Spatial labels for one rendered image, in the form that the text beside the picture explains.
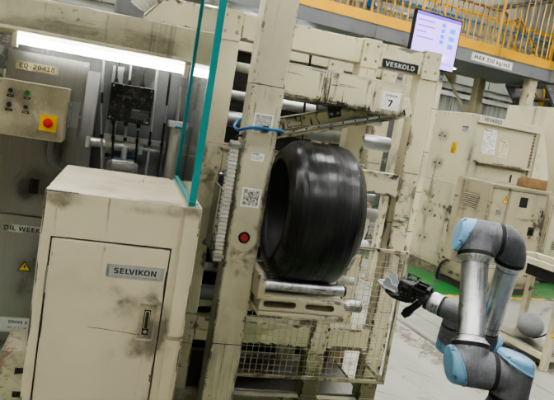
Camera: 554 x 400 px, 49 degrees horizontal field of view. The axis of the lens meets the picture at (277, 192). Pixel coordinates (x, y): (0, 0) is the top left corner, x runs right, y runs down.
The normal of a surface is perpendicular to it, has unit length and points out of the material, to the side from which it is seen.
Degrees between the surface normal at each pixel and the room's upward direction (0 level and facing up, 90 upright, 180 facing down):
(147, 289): 90
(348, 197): 66
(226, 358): 90
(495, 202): 90
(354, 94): 90
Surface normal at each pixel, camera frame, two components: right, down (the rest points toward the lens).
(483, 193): -0.90, -0.11
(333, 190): 0.28, -0.31
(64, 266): 0.23, 0.15
